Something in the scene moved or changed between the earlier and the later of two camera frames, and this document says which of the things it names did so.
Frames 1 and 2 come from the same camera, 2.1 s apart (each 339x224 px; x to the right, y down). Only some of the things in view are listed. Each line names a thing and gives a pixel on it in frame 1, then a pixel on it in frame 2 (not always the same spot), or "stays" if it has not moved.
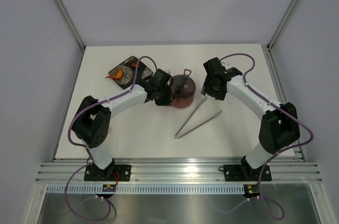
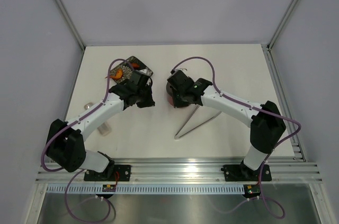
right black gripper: (206, 89) → (177, 103)
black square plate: (128, 72) stays
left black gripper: (167, 102) → (149, 102)
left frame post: (62, 9) stays
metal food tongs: (178, 135) stays
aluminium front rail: (286, 170) stays
